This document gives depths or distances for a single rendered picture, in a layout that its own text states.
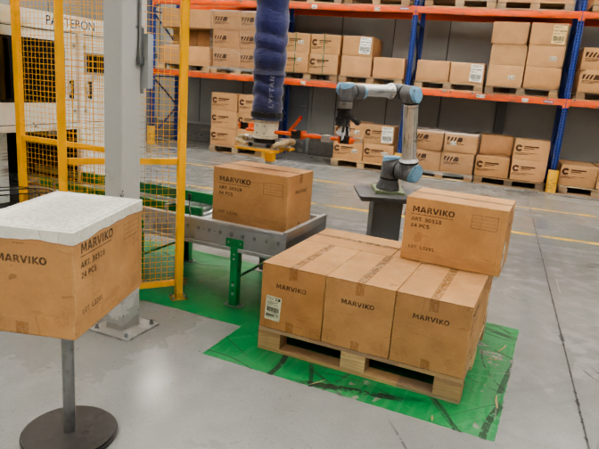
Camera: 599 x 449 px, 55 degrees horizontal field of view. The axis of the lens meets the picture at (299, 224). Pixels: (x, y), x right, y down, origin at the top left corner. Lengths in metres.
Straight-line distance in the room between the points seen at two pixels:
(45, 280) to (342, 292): 1.62
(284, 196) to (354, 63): 7.54
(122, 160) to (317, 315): 1.41
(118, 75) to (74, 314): 1.60
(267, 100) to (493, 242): 1.74
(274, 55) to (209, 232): 1.28
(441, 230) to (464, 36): 8.95
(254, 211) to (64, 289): 2.08
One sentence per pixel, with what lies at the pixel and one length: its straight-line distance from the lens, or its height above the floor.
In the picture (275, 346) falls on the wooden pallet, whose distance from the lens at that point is 3.48.
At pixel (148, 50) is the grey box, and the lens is 3.46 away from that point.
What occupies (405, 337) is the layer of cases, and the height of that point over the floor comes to 0.30.
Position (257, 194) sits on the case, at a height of 0.79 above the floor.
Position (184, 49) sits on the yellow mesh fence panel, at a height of 1.72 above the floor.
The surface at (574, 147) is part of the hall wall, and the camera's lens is 12.31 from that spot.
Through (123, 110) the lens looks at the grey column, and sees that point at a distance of 3.38.
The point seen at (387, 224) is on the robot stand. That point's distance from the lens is 4.67.
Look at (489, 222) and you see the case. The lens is 3.51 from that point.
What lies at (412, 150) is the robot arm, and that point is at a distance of 4.47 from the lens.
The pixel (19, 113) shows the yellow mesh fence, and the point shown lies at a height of 1.17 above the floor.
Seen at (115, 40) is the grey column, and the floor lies 1.72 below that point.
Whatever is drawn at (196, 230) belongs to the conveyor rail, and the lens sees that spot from 4.11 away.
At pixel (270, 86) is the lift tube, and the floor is 1.52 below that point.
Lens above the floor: 1.58
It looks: 14 degrees down
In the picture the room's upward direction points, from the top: 4 degrees clockwise
